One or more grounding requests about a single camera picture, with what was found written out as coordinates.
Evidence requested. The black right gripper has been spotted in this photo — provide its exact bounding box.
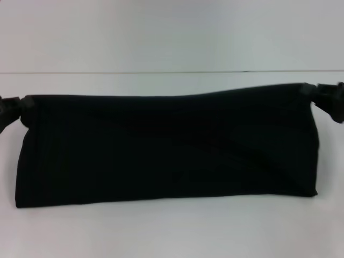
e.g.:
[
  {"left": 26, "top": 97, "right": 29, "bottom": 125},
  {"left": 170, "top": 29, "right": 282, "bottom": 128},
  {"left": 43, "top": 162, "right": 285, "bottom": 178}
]
[{"left": 300, "top": 81, "right": 344, "bottom": 125}]

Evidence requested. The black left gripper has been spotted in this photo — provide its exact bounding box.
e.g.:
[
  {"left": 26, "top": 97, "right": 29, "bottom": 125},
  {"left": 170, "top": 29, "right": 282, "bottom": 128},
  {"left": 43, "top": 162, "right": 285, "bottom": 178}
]
[{"left": 0, "top": 96, "right": 35, "bottom": 135}]

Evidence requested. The black shirt with FREE print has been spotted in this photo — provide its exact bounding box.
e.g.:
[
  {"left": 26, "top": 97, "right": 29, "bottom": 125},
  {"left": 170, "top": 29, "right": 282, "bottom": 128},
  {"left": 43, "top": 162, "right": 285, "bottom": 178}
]
[{"left": 15, "top": 82, "right": 322, "bottom": 210}]

